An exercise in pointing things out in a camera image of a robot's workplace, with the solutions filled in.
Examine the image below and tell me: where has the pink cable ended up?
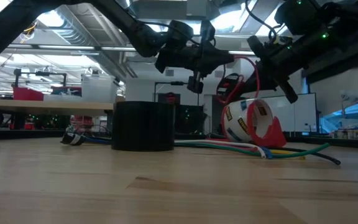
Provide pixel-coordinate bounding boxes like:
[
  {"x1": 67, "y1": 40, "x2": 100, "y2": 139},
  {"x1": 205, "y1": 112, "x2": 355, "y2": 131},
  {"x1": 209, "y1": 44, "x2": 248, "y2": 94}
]
[{"x1": 194, "y1": 140, "x2": 262, "y2": 154}]

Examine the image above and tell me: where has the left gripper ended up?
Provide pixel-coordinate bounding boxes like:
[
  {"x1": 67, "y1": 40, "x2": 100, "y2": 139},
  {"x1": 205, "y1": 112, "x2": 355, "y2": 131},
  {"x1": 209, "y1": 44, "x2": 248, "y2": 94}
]
[{"x1": 154, "y1": 21, "x2": 235, "y2": 94}]

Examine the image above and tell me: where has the black cable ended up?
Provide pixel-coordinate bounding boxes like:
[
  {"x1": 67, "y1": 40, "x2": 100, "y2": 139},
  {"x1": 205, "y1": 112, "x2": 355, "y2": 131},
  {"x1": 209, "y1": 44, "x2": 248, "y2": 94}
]
[{"x1": 267, "y1": 146, "x2": 342, "y2": 166}]

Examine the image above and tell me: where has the duct tape roll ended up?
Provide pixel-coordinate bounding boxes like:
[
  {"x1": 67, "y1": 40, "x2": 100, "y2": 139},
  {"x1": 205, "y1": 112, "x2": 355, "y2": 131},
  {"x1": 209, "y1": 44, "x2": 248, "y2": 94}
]
[{"x1": 111, "y1": 101, "x2": 176, "y2": 152}]

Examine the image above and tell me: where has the white cable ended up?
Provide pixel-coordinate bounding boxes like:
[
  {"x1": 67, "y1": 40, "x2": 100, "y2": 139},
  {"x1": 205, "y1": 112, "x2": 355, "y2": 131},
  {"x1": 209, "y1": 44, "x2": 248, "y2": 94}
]
[{"x1": 174, "y1": 139, "x2": 269, "y2": 160}]

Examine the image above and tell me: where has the yellow cable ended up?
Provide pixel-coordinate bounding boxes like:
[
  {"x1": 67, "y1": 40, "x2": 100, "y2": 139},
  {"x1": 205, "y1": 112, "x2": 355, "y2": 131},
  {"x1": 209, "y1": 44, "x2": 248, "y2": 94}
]
[{"x1": 270, "y1": 149, "x2": 307, "y2": 161}]

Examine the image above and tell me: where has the green cable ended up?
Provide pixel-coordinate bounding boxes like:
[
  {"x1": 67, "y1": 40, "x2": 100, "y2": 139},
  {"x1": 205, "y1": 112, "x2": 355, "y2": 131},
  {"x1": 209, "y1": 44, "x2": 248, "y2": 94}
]
[{"x1": 174, "y1": 142, "x2": 331, "y2": 160}]

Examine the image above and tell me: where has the translucent storage box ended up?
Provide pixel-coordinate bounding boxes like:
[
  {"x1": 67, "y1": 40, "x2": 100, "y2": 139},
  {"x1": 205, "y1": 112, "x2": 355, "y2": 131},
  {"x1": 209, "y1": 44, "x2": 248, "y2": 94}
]
[{"x1": 80, "y1": 73, "x2": 120, "y2": 104}]

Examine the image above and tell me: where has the black camera rig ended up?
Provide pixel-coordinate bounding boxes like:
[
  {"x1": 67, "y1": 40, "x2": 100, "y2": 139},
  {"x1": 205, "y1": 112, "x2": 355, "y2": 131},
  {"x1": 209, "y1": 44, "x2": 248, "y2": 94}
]
[{"x1": 12, "y1": 68, "x2": 68, "y2": 88}]

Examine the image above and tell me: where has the red wire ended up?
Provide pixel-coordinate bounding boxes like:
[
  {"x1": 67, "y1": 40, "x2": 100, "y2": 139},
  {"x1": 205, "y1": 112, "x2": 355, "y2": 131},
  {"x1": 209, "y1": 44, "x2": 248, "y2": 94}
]
[{"x1": 216, "y1": 55, "x2": 260, "y2": 138}]

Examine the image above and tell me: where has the wooden workbench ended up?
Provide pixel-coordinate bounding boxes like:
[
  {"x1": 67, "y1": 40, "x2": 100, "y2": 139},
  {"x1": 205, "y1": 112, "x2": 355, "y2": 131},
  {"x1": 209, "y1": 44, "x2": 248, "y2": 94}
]
[{"x1": 0, "y1": 98, "x2": 115, "y2": 117}]

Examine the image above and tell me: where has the long ceiling light bar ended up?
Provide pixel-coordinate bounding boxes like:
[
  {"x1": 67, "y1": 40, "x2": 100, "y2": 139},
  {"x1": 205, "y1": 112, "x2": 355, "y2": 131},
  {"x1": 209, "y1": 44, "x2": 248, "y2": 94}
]
[{"x1": 6, "y1": 43, "x2": 257, "y2": 57}]

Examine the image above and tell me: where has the black and white cable connector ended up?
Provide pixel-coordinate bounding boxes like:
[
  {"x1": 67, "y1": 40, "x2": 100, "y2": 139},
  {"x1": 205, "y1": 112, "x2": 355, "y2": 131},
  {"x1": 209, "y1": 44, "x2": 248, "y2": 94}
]
[{"x1": 60, "y1": 131, "x2": 87, "y2": 147}]

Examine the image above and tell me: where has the black gantry frame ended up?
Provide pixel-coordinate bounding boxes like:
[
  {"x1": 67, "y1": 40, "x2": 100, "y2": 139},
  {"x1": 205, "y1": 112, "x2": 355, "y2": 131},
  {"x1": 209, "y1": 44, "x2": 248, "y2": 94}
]
[{"x1": 153, "y1": 81, "x2": 201, "y2": 105}]

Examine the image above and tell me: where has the small red plastic crate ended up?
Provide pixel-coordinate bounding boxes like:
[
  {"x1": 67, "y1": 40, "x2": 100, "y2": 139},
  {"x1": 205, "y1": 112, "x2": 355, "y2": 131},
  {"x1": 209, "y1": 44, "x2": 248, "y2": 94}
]
[{"x1": 12, "y1": 86, "x2": 45, "y2": 101}]

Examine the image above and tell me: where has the red storage crate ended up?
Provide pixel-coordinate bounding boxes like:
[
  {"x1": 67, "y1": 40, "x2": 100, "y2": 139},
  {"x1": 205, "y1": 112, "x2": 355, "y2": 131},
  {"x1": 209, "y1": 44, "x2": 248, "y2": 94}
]
[{"x1": 71, "y1": 115, "x2": 95, "y2": 127}]

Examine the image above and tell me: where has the silver ventilation duct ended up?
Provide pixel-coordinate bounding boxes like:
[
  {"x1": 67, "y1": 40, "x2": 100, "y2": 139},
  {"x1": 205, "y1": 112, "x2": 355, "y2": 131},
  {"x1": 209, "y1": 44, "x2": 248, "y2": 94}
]
[{"x1": 39, "y1": 0, "x2": 138, "y2": 79}]

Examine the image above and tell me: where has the whiteboard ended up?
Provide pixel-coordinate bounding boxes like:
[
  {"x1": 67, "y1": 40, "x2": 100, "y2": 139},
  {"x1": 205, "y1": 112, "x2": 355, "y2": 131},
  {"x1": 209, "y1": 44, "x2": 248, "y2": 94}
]
[{"x1": 261, "y1": 92, "x2": 318, "y2": 134}]

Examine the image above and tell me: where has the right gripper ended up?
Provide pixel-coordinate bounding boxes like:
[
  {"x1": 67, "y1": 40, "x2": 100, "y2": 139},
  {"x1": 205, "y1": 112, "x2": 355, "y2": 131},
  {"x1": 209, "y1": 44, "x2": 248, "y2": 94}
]
[{"x1": 237, "y1": 34, "x2": 332, "y2": 104}]

